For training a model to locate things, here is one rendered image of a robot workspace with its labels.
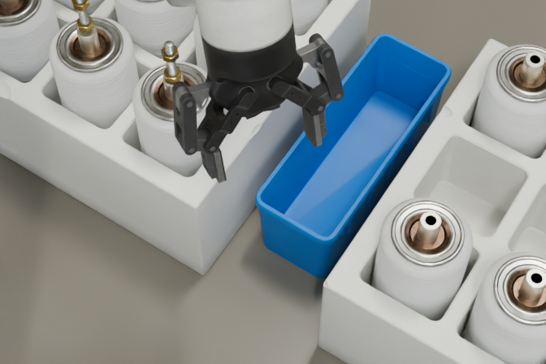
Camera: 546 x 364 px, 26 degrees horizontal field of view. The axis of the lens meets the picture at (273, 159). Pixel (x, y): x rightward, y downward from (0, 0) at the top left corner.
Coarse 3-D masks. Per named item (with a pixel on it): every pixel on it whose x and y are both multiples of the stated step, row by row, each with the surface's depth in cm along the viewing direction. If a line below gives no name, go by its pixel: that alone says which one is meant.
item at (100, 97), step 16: (96, 16) 136; (128, 48) 134; (128, 64) 134; (64, 80) 133; (80, 80) 132; (96, 80) 132; (112, 80) 133; (128, 80) 136; (64, 96) 137; (80, 96) 135; (96, 96) 134; (112, 96) 135; (128, 96) 138; (80, 112) 138; (96, 112) 137; (112, 112) 138
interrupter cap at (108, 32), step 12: (72, 24) 135; (96, 24) 135; (108, 24) 135; (60, 36) 134; (72, 36) 134; (108, 36) 134; (120, 36) 134; (60, 48) 133; (72, 48) 133; (108, 48) 133; (120, 48) 133; (60, 60) 133; (72, 60) 132; (84, 60) 133; (96, 60) 132; (108, 60) 132; (84, 72) 132
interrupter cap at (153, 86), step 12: (156, 72) 132; (192, 72) 132; (144, 84) 131; (156, 84) 131; (192, 84) 131; (144, 96) 130; (156, 96) 130; (156, 108) 129; (168, 108) 129; (168, 120) 129
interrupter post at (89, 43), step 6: (78, 30) 131; (96, 30) 131; (78, 36) 131; (84, 36) 131; (90, 36) 131; (96, 36) 132; (84, 42) 132; (90, 42) 132; (96, 42) 132; (84, 48) 133; (90, 48) 132; (96, 48) 133
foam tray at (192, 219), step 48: (336, 0) 146; (192, 48) 142; (336, 48) 149; (0, 96) 140; (48, 96) 142; (0, 144) 153; (48, 144) 143; (96, 144) 136; (240, 144) 136; (288, 144) 151; (96, 192) 146; (144, 192) 137; (192, 192) 132; (240, 192) 143; (192, 240) 140
